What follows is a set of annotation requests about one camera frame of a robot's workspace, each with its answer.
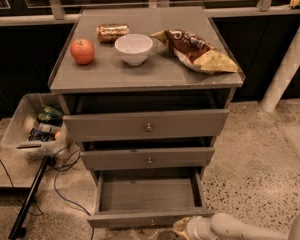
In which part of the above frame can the grey bottom drawer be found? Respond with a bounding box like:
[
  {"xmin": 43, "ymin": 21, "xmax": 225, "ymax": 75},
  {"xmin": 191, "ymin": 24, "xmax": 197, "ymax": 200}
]
[{"xmin": 88, "ymin": 167, "xmax": 214, "ymax": 228}]

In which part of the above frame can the grey drawer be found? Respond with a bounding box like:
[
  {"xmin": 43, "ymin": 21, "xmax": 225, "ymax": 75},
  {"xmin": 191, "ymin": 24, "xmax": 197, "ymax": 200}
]
[
  {"xmin": 88, "ymin": 167, "xmax": 214, "ymax": 228},
  {"xmin": 63, "ymin": 109, "xmax": 229, "ymax": 142},
  {"xmin": 81, "ymin": 147, "xmax": 215, "ymax": 170}
]

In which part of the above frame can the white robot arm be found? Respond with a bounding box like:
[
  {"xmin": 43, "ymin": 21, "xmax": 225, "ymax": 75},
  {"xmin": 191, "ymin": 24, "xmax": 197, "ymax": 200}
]
[{"xmin": 173, "ymin": 213, "xmax": 300, "ymax": 240}]

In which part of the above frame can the grey middle drawer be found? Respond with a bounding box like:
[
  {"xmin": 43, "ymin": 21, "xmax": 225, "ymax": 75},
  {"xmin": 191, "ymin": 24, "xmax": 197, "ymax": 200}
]
[{"xmin": 81, "ymin": 147, "xmax": 215, "ymax": 170}]

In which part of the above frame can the grey top drawer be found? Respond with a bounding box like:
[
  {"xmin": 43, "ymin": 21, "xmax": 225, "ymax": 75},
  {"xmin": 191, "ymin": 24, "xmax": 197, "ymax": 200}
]
[{"xmin": 63, "ymin": 109, "xmax": 229, "ymax": 142}]

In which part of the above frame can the grey drawer cabinet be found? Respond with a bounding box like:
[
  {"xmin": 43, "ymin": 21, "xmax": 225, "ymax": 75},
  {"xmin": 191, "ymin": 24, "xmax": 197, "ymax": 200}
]
[{"xmin": 47, "ymin": 6, "xmax": 247, "ymax": 177}]

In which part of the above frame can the dark blue snack bag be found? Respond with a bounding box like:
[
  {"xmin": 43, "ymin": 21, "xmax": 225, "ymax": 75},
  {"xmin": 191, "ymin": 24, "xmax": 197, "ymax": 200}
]
[{"xmin": 28, "ymin": 128, "xmax": 55, "ymax": 142}]

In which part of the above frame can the black metal bar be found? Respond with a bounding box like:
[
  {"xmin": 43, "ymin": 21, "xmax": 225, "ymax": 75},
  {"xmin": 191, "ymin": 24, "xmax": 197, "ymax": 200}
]
[{"xmin": 8, "ymin": 156, "xmax": 51, "ymax": 240}]

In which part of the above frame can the green snack bag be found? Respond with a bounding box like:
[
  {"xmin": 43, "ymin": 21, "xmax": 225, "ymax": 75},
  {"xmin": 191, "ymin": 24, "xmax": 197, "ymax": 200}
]
[{"xmin": 37, "ymin": 105, "xmax": 64, "ymax": 123}]

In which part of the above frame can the clear plastic bin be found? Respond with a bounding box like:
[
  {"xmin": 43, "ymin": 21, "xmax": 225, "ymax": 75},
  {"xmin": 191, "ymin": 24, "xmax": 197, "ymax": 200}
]
[{"xmin": 1, "ymin": 93, "xmax": 70, "ymax": 159}]

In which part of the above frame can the brown chip bag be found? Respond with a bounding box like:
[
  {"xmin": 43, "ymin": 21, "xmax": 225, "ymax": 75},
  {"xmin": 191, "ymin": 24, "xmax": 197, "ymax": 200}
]
[{"xmin": 151, "ymin": 29, "xmax": 239, "ymax": 74}]

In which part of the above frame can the white bowl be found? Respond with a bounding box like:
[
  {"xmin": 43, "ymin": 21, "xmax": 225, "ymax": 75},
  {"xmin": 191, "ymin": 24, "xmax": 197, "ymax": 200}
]
[{"xmin": 115, "ymin": 34, "xmax": 153, "ymax": 66}]

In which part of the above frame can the red apple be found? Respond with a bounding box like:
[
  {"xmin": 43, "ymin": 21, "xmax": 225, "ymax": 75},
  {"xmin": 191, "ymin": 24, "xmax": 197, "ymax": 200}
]
[{"xmin": 70, "ymin": 39, "xmax": 95, "ymax": 65}]

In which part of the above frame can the metal railing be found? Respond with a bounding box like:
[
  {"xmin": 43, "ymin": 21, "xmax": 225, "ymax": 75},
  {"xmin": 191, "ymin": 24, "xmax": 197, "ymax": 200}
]
[{"xmin": 0, "ymin": 0, "xmax": 300, "ymax": 28}]

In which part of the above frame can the blue cable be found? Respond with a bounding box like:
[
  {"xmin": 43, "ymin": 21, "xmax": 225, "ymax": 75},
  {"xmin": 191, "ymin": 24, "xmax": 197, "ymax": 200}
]
[{"xmin": 52, "ymin": 148, "xmax": 95, "ymax": 240}]

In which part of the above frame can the black cable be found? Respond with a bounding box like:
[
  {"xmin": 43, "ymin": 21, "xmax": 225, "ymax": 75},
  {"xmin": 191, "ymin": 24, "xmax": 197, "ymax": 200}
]
[{"xmin": 0, "ymin": 139, "xmax": 44, "ymax": 217}]

